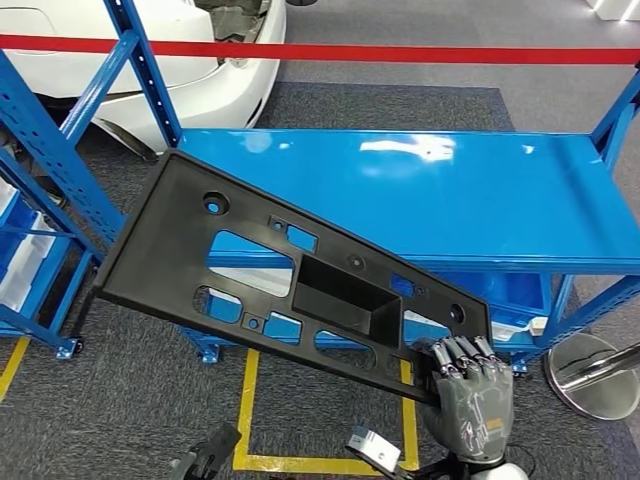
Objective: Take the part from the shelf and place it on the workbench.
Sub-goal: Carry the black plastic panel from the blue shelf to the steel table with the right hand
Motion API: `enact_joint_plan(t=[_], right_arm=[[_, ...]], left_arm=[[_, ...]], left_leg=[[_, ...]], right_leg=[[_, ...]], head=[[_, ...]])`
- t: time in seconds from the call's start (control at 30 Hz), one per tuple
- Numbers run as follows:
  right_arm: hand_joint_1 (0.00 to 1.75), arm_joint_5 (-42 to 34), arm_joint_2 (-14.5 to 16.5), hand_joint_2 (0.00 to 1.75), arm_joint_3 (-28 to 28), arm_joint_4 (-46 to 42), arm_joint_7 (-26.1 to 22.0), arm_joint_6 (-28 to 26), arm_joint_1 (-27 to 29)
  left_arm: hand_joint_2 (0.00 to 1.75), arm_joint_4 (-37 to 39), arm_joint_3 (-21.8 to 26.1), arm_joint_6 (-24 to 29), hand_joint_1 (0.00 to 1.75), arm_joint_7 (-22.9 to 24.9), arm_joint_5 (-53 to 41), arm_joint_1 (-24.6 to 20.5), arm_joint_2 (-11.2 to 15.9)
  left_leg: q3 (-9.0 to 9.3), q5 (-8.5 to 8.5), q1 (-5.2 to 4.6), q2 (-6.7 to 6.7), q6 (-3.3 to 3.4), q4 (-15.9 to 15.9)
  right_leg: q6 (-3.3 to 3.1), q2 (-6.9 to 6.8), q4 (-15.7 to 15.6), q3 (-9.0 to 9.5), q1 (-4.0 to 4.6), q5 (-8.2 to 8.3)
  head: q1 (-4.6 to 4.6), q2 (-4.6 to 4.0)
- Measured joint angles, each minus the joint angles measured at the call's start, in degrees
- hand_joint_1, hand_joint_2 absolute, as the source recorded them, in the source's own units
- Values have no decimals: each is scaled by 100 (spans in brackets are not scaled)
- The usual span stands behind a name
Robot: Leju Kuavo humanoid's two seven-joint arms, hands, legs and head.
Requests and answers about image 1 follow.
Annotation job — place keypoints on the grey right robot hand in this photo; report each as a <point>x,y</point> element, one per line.
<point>470,411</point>

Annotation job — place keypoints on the black plastic plate bracket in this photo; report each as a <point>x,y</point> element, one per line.
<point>164,265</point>

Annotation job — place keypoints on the blue metal shelf rack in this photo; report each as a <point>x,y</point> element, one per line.
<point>67,349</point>
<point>450,199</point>

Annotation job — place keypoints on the blue plastic bin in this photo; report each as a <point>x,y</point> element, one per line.
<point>15,225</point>
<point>510,291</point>

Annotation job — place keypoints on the chrome stanchion base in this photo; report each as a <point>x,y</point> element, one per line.
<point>570,391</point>

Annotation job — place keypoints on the red barrier belt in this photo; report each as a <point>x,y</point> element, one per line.
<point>400,53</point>

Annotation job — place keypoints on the white display plinth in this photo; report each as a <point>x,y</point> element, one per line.
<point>615,8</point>

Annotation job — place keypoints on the white car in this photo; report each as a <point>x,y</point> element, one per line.
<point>210,99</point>

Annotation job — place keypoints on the black round stanchion base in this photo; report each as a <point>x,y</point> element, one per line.
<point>301,2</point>

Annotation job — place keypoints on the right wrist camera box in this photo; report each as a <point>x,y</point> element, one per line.
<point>375,447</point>

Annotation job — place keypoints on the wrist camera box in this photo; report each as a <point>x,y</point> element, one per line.
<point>220,444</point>
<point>375,447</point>

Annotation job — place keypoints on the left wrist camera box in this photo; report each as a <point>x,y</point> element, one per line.
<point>220,444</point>

